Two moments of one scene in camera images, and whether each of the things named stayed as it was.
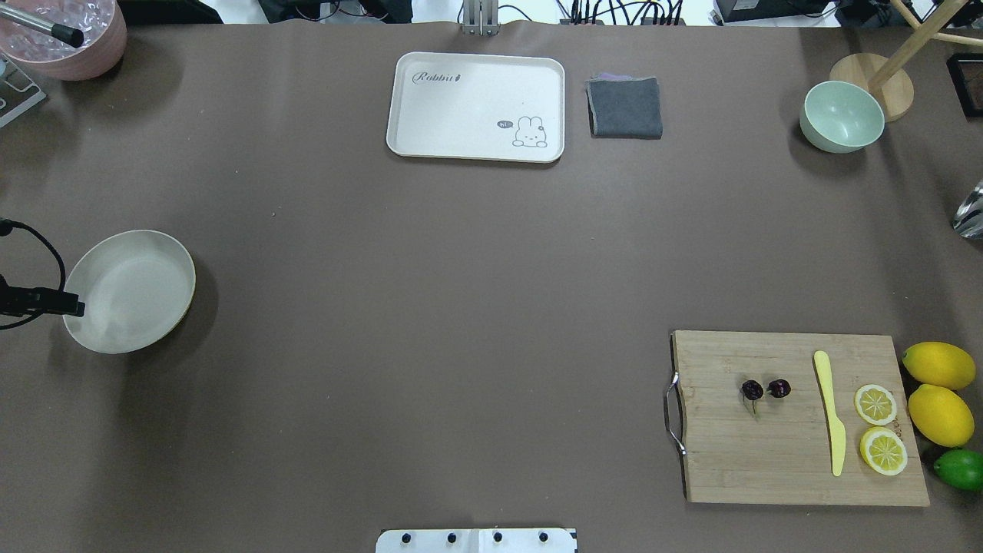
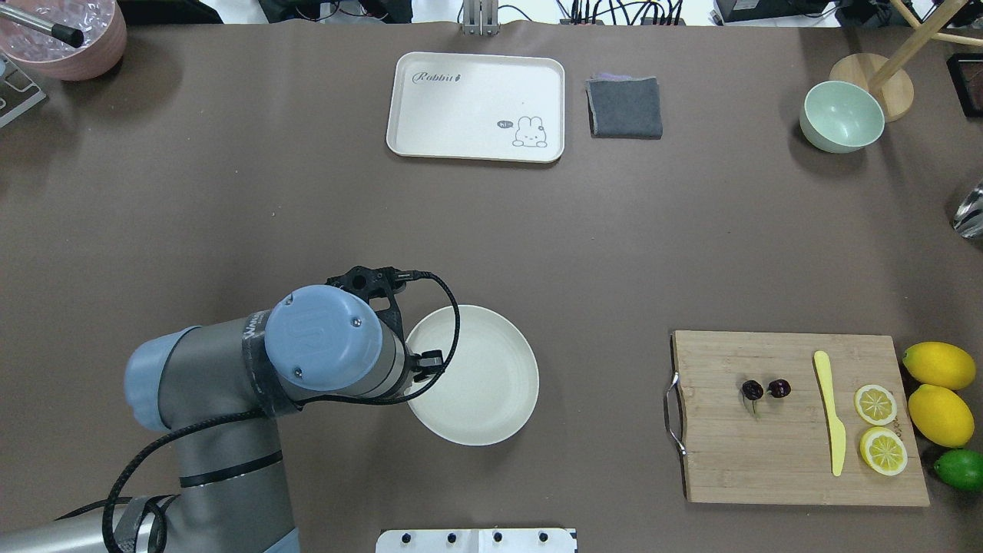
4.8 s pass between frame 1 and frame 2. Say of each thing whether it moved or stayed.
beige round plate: moved
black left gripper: moved
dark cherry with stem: stayed
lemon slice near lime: stayed
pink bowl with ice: stayed
